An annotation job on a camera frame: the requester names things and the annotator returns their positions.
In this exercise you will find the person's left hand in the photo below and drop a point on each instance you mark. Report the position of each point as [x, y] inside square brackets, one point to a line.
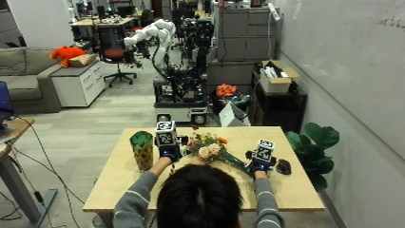
[170, 152]

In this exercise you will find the person's right hand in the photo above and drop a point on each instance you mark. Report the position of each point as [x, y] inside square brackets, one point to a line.
[259, 162]

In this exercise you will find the flower bouquet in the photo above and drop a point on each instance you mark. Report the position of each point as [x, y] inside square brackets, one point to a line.
[210, 148]

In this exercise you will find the right glove marker cube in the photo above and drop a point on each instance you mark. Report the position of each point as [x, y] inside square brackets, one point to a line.
[265, 151]

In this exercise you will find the glove marker cube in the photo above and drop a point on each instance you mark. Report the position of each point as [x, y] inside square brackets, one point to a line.
[165, 133]
[265, 151]

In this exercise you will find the black computer mouse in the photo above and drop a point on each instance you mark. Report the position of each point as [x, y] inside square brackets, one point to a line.
[283, 166]

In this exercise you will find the left glove marker cube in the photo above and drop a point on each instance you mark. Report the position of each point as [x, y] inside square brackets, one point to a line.
[165, 133]

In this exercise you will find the green patterned vase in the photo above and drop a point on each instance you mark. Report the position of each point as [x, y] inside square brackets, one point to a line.
[141, 150]

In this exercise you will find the green leafy potted plant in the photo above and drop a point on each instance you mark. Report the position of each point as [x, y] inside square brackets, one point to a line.
[314, 148]

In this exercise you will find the white folded card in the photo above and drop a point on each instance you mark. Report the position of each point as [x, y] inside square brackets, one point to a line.
[231, 115]

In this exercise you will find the the person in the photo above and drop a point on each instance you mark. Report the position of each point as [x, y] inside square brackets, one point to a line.
[197, 199]

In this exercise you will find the black shelf unit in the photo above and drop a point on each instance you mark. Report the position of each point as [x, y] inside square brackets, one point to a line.
[278, 106]

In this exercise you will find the orange cloth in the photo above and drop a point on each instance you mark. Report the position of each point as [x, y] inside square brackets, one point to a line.
[225, 90]

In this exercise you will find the open cardboard box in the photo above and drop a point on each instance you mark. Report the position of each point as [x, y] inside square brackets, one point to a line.
[275, 77]

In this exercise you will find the white drawer cabinet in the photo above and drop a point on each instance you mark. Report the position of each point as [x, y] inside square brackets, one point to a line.
[79, 84]

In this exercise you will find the black office chair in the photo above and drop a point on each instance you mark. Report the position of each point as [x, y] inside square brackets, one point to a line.
[114, 52]

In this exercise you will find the brown paper bag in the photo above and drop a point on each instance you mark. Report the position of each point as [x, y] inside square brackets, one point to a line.
[82, 60]

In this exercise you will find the wooden side desk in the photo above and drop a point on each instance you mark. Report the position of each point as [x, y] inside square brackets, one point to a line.
[15, 164]

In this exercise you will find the grey filing cabinets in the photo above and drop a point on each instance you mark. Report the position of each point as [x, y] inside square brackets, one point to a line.
[246, 44]

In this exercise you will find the orange plush toy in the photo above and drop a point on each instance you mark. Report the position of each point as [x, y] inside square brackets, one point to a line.
[66, 54]

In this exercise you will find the grey sofa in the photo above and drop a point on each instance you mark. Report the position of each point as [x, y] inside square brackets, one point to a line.
[25, 79]

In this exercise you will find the blue laptop screen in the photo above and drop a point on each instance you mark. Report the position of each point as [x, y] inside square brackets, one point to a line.
[3, 103]

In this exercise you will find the wooden background desk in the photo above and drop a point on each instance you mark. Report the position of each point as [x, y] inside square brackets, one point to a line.
[102, 22]

